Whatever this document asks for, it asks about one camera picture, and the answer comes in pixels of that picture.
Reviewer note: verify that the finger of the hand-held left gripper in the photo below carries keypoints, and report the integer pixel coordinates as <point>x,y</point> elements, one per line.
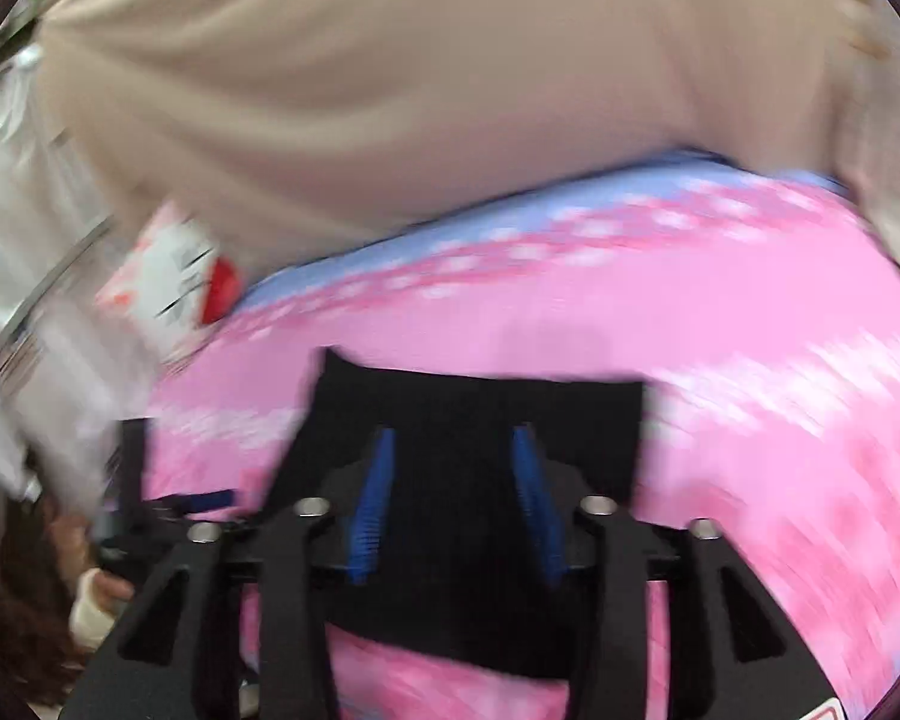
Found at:
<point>195,501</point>

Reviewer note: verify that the pink floral bedsheet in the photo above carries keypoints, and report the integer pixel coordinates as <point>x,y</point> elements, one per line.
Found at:
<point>720,360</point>

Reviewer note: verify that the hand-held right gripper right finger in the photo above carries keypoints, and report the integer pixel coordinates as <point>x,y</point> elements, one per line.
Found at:
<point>540,517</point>

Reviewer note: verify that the large beige cloth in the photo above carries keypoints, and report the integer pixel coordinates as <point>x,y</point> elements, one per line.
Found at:
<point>420,90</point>

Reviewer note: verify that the floral fleece blanket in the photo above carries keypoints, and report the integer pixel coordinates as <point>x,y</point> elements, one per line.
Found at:
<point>881,135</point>

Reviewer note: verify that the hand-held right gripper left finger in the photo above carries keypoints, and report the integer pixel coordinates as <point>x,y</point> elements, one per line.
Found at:
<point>371,510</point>

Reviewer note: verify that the black pants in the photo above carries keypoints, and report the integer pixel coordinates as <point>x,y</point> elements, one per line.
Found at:
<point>457,405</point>

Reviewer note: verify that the white red printed pillow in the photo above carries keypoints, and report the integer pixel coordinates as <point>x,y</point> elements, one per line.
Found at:
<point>165,270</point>

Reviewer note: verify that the person's left hand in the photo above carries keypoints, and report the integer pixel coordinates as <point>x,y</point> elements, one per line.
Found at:
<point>90,600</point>

